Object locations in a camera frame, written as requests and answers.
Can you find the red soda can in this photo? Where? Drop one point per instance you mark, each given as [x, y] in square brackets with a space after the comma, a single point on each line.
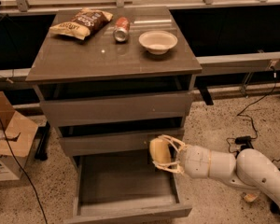
[121, 29]

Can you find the brown cardboard box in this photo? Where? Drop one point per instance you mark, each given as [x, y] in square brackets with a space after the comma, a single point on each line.
[17, 134]

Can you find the white paper bowl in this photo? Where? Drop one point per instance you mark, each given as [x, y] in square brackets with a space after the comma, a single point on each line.
[157, 42]

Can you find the grey drawer cabinet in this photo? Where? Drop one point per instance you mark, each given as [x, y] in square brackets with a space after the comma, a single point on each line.
[100, 60]

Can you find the clear plastic bottle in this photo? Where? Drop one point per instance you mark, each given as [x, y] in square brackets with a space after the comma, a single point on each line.
[250, 197]

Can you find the black metal stand leg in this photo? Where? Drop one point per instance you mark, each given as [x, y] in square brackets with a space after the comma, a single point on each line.
[246, 142]

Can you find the grey top drawer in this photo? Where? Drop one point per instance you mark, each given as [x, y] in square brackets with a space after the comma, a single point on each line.
[84, 104]

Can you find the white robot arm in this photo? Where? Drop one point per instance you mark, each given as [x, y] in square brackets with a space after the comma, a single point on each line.
[249, 170]

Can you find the grey drawer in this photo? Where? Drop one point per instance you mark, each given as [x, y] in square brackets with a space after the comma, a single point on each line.
[124, 188]
[84, 104]
[117, 136]

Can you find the grey bottom drawer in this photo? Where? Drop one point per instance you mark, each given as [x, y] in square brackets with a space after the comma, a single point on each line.
[124, 188]

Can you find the grey middle drawer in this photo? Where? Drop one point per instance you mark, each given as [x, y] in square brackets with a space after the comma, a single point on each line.
[117, 136]

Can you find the black table leg left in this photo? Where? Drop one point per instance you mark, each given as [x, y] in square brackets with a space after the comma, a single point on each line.
[42, 137]

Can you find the yellow sponge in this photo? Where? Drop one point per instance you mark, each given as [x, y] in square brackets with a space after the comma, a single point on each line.
[159, 151]

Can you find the brown yellow chip bag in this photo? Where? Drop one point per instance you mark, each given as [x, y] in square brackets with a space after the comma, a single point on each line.
[85, 23]

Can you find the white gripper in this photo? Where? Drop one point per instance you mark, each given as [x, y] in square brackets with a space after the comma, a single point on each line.
[196, 161]

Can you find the grey metal window rail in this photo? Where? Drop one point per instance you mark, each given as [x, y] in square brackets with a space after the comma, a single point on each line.
[211, 65]

